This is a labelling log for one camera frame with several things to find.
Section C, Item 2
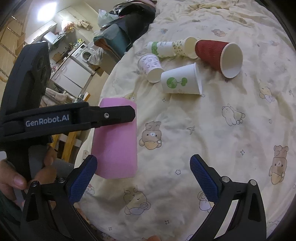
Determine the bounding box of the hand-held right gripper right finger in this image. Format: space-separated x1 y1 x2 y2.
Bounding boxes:
190 154 267 241

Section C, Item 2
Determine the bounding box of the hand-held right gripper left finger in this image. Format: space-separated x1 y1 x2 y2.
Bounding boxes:
20 155 97 241

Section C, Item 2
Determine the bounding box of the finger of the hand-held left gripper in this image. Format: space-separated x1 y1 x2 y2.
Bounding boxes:
78 105 136 131

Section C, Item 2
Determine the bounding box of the white cup with purple print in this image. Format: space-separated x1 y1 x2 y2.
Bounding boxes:
138 54 164 83

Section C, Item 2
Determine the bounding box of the white cup with green tree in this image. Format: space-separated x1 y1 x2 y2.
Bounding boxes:
160 62 203 95

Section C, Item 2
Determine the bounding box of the white cup with green label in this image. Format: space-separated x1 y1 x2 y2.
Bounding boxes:
147 41 176 58

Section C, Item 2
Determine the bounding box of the white cup with small leaves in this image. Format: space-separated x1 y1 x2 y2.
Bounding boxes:
173 37 198 59

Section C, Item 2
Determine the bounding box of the red ribbed paper cup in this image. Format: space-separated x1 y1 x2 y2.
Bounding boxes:
195 39 243 78

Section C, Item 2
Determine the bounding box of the person's left hand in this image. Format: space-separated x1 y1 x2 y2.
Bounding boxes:
0 148 57 208

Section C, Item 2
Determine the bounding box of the white low cabinet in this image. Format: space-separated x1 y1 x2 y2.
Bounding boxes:
50 56 95 89

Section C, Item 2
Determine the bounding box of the bear print bed sheet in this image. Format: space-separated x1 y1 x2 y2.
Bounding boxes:
75 0 296 241

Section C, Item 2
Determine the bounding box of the white crumpled cloth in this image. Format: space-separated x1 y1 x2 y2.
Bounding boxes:
87 47 105 66

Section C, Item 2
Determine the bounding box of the white washing machine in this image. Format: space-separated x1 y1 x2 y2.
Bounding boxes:
70 43 96 68

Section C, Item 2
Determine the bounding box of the pile of dark bags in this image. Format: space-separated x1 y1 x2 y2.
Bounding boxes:
93 0 156 64

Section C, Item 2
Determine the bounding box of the white plastic bag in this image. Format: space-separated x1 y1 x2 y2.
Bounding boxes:
98 9 119 26

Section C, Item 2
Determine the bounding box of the wooden frame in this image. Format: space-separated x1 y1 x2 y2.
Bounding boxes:
51 129 93 160

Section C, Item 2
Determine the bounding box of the white wall cabinet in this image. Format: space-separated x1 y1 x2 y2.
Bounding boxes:
24 20 58 45

